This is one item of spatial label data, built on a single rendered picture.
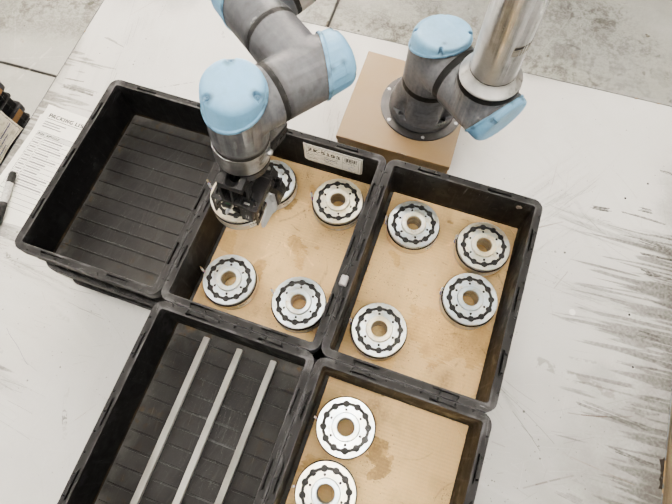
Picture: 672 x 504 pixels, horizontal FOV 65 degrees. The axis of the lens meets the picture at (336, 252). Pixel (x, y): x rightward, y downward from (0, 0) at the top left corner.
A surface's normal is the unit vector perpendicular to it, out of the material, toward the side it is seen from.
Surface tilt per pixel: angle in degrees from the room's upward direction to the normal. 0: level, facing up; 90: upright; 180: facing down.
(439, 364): 0
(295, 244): 0
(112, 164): 0
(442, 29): 8
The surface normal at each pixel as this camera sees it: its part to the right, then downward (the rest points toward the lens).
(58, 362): -0.03, -0.36
